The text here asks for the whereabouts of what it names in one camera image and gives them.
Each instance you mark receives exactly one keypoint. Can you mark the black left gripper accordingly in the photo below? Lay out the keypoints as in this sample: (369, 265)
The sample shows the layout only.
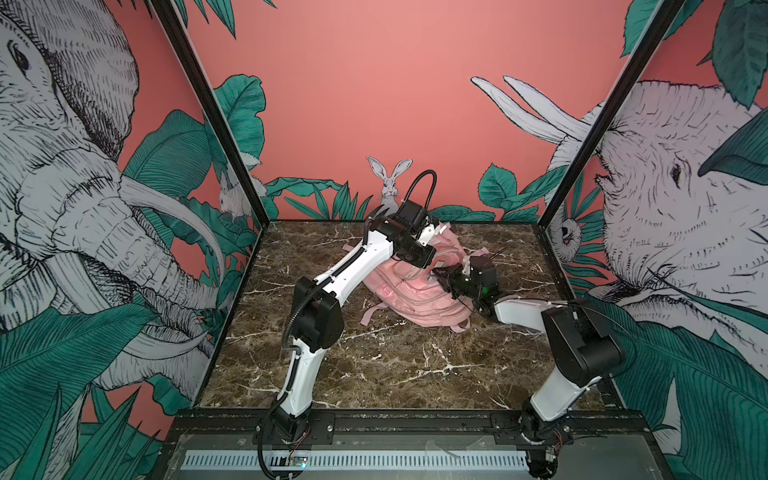
(430, 253)

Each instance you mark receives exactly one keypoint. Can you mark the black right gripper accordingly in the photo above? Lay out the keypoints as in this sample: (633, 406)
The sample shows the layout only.
(449, 280)

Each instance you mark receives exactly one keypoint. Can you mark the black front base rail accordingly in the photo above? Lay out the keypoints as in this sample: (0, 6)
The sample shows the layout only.
(326, 427)

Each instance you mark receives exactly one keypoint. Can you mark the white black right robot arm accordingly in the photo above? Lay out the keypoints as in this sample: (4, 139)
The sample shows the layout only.
(582, 344)

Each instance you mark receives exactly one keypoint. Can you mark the black right corner frame post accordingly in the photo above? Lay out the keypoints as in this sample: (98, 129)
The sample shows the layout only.
(656, 28)

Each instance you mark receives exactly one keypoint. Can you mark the pink student backpack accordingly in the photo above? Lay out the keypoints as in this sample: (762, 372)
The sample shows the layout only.
(416, 294)

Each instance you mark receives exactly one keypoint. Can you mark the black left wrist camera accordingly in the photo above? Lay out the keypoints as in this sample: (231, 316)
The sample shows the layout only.
(421, 225)

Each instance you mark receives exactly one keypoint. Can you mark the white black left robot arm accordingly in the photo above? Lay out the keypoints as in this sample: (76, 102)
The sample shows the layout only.
(316, 321)

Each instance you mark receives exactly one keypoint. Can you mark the black corner frame post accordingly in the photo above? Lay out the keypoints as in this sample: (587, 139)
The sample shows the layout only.
(656, 28)
(168, 16)

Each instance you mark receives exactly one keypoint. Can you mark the black left corner frame post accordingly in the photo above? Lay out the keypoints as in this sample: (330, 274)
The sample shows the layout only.
(168, 16)

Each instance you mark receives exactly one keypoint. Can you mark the white perforated vent strip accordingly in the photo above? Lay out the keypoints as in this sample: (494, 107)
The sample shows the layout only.
(342, 460)

